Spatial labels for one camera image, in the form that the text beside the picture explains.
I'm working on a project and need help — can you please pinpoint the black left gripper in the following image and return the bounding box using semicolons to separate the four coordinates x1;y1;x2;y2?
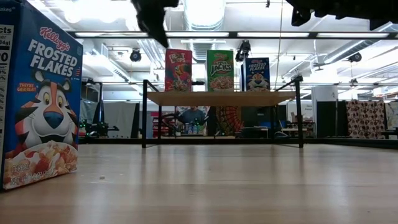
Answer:
130;0;180;47

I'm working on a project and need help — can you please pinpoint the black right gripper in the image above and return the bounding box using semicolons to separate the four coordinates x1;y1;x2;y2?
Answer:
285;0;343;27

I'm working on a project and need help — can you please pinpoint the red Froot Loops cereal box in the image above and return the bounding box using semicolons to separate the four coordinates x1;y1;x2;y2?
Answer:
164;48;193;92

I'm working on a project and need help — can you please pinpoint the green Apple Jacks cereal box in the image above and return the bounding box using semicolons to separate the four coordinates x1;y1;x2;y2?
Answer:
206;49;235;92

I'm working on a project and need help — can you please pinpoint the blue Frosted Flakes cereal box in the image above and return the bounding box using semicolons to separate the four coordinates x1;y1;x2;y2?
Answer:
241;57;271;92
0;0;84;191

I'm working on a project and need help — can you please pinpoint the person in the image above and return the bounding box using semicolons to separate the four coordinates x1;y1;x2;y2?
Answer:
176;106;208;137

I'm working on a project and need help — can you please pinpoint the grey curtain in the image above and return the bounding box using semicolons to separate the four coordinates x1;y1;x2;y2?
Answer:
80;100;139;139

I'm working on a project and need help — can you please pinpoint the black partition panel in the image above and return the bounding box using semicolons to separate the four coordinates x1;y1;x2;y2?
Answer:
315;100;346;138

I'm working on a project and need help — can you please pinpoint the brown patterned cloth panel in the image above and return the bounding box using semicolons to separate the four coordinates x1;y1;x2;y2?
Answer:
346;99;386;139

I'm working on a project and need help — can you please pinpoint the spiral patterned cloth panel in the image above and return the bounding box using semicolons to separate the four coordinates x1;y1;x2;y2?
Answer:
216;105;245;137

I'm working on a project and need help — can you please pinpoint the black aluminium table frame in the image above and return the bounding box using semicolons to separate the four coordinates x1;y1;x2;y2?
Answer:
79;138;398;149

